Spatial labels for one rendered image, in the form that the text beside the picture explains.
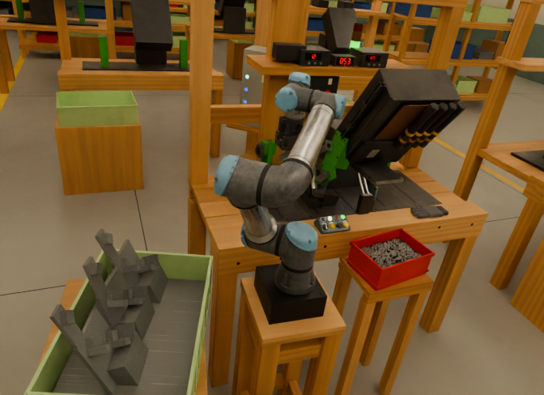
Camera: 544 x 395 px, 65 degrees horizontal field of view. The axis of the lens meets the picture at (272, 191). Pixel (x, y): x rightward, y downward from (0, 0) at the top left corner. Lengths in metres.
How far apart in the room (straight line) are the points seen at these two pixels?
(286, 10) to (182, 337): 1.50
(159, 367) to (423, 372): 1.73
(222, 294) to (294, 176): 0.99
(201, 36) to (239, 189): 1.09
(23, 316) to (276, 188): 2.16
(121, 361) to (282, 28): 1.57
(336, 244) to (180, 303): 0.80
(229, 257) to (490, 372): 1.79
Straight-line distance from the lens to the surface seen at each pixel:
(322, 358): 1.73
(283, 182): 1.08
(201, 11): 2.04
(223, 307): 2.03
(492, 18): 8.11
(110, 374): 1.41
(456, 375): 2.86
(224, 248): 1.81
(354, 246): 1.92
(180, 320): 1.58
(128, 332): 1.43
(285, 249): 1.47
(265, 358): 1.62
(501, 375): 3.01
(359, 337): 2.06
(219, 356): 2.28
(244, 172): 1.10
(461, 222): 2.47
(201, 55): 2.08
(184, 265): 1.70
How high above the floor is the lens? 1.99
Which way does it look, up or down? 29 degrees down
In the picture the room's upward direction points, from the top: 7 degrees clockwise
